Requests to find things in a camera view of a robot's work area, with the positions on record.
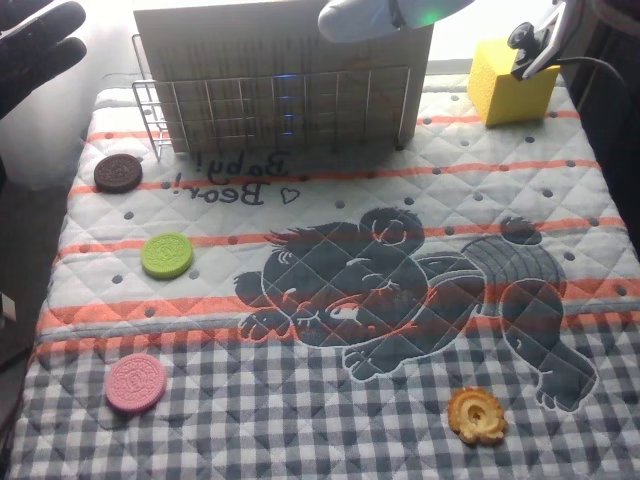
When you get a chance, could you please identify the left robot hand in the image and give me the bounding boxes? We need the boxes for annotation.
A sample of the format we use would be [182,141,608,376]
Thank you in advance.
[0,0,90,122]

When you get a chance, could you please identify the beige cardboard box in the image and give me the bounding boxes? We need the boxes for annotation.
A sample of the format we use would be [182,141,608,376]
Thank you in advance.
[133,7,435,151]

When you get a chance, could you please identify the brown sandwich cookie toy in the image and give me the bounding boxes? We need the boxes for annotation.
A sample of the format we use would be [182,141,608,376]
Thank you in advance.
[93,154,144,194]

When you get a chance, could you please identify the green sandwich cookie toy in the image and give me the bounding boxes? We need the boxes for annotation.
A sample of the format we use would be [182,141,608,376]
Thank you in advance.
[140,232,195,280]

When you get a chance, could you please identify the pink sandwich cookie toy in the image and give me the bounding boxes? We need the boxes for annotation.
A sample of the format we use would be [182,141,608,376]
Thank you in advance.
[104,353,166,414]

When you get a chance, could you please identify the grey quilt with printed bear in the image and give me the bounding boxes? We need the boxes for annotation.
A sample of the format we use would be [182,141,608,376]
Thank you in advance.
[8,74,640,480]

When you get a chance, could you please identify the yellow foam block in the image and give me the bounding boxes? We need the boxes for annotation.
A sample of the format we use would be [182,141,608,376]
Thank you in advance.
[468,39,561,127]

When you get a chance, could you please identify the swirl butter cookie toy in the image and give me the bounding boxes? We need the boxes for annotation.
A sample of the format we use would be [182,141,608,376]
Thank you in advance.
[447,385,509,445]

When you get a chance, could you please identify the white wire rack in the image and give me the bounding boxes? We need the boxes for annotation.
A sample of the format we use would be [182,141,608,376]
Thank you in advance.
[131,34,412,164]

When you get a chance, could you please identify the black camera on white bracket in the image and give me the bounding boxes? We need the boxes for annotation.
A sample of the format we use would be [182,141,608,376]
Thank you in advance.
[506,0,569,81]

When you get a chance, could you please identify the grey camera cable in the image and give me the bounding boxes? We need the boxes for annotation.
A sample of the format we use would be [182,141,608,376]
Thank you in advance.
[557,55,629,89]

